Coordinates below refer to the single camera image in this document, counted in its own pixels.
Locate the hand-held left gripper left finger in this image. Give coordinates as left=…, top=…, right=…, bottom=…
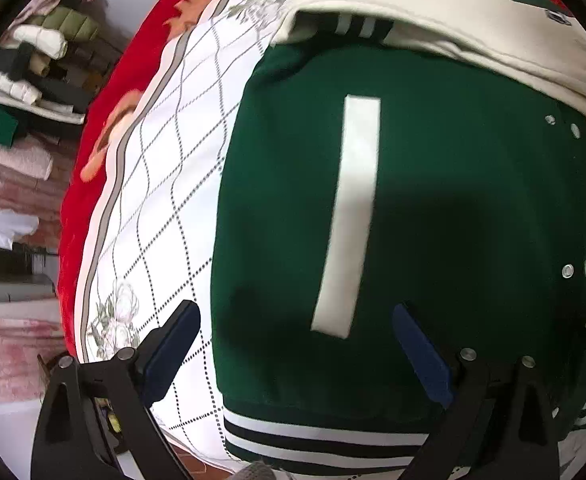
left=30, top=300, right=202, bottom=480

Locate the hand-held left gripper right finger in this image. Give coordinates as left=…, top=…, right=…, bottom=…
left=392, top=304, right=562, bottom=480

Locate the green varsity jacket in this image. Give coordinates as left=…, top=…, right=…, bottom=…
left=210, top=0, right=586, bottom=480

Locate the white lattice print cloth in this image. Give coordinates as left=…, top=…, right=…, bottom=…
left=73, top=0, right=304, bottom=476

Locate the pale pink hanging garment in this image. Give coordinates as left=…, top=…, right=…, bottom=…
left=0, top=135, right=55, bottom=222

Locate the red floral blanket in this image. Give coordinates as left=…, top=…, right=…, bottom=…
left=59, top=0, right=571, bottom=366

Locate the white hanging coat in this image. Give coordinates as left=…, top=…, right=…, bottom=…
left=0, top=67, right=87, bottom=126

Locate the white puffer jacket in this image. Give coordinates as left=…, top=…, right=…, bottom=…
left=12, top=25, right=69, bottom=59

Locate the olive puffer vest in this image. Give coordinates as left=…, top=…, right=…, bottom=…
left=42, top=7, right=102, bottom=42

